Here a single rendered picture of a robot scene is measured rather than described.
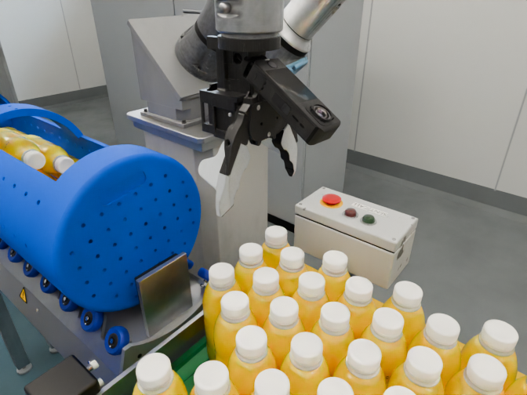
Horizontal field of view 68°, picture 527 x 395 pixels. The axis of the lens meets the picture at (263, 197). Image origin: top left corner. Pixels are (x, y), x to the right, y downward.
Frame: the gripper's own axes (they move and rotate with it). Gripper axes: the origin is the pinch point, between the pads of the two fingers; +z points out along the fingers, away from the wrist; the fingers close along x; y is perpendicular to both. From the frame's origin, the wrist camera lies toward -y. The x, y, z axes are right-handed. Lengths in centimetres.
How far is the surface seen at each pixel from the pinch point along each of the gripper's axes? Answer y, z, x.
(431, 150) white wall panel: 48, 89, -269
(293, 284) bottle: -2.3, 17.4, -5.1
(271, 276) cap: -1.2, 13.3, -0.7
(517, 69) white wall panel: 8, 22, -267
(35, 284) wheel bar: 46, 29, 17
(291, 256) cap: -0.7, 13.3, -6.4
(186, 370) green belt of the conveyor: 8.4, 31.7, 9.8
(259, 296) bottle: -0.6, 16.0, 1.6
